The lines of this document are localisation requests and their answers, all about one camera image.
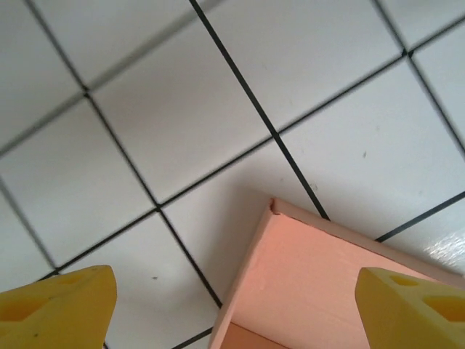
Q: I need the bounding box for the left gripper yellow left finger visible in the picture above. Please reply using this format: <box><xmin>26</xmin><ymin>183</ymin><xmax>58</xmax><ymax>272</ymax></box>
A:
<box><xmin>0</xmin><ymin>265</ymin><xmax>118</xmax><ymax>349</ymax></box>

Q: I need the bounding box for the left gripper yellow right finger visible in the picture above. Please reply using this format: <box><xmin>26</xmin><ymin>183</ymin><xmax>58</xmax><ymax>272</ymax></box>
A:
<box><xmin>355</xmin><ymin>266</ymin><xmax>465</xmax><ymax>349</ymax></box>

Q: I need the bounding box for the pink paper box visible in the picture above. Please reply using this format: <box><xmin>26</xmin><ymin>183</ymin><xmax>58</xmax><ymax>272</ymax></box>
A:
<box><xmin>206</xmin><ymin>197</ymin><xmax>465</xmax><ymax>349</ymax></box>

